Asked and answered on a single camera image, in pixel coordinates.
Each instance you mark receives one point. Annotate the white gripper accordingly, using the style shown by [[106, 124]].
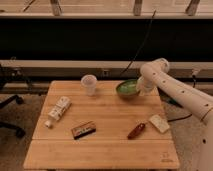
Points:
[[144, 86]]

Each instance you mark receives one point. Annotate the green ceramic bowl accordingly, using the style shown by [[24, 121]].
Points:
[[127, 89]]

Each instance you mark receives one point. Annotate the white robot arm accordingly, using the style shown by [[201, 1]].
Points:
[[200, 104]]

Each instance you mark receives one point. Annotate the white sponge block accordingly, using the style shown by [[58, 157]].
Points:
[[159, 123]]

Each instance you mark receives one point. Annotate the red pocket knife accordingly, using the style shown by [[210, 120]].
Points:
[[136, 131]]

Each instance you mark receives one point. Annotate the clear plastic cup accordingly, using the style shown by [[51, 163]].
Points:
[[89, 83]]

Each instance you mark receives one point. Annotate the small brown cardboard box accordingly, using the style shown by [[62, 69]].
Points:
[[83, 130]]

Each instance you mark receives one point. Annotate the black office chair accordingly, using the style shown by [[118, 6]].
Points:
[[15, 98]]

